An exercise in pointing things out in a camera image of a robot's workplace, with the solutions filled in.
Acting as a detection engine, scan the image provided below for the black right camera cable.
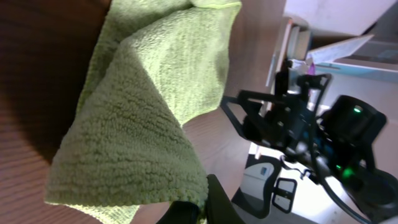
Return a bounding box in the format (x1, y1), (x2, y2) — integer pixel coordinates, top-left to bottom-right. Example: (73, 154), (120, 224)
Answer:
(306, 118), (371, 224)

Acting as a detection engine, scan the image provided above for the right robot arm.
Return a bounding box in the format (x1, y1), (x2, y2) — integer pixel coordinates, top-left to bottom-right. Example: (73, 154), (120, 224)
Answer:
(221, 91), (397, 223)

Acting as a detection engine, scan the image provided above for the light green microfiber cloth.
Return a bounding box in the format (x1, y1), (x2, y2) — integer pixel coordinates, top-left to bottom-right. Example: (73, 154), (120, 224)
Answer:
(44, 0), (241, 223)

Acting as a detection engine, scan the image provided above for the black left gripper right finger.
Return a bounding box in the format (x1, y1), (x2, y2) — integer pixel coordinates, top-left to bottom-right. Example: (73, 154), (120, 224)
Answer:
(205, 174), (244, 224)

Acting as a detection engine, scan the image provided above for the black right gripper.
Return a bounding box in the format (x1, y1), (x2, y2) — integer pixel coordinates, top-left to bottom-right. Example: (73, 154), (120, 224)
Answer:
(220, 90), (312, 156)

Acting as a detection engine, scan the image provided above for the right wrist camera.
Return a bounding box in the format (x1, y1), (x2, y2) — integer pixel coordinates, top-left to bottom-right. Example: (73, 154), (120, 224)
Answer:
(287, 68), (332, 103)

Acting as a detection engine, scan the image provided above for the black office chair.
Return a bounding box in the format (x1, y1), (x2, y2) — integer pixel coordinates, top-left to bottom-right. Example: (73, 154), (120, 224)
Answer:
(231, 154), (297, 223)

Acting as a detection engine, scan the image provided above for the white cabinet with papers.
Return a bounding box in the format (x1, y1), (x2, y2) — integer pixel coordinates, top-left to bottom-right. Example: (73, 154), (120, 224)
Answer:
(266, 17), (398, 94)

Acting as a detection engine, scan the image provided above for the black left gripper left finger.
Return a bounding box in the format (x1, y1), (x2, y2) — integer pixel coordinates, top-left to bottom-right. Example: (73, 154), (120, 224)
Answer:
(157, 201), (200, 224)

